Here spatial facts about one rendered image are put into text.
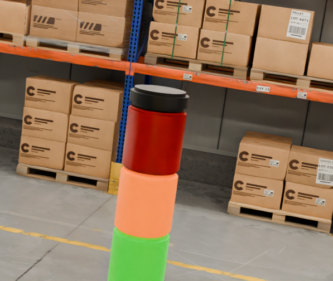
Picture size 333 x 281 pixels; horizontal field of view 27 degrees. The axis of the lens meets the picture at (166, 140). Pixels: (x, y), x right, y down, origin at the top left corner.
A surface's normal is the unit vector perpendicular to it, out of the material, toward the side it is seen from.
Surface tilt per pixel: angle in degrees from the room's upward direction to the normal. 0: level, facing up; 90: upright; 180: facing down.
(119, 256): 90
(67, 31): 90
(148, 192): 90
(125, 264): 90
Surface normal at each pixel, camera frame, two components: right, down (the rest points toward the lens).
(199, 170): -0.18, 0.18
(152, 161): 0.08, 0.21
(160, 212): 0.57, 0.24
